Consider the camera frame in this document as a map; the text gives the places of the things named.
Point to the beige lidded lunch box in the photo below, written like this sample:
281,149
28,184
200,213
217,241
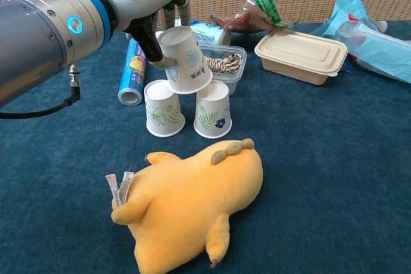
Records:
298,56

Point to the yellow plush duck toy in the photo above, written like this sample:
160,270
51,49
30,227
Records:
186,203

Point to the white bottle blue label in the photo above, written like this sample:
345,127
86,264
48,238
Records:
208,35

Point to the brown snack bag green print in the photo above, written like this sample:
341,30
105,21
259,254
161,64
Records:
250,19

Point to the light blue plastic package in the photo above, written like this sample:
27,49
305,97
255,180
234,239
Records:
379,49

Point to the clear plastic food container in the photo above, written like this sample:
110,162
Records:
239,62

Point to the blue carpet table cloth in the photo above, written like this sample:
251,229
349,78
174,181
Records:
321,158

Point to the white cup navy flower print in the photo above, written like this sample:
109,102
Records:
212,116

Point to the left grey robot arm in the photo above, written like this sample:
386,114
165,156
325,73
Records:
32,36

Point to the blue chip tube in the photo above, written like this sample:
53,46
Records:
133,72

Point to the white cup blue dandelion print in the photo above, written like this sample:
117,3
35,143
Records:
189,68

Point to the clear bottle white cap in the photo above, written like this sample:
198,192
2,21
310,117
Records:
382,25

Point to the white cup green flower print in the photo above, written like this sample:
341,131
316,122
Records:
162,113

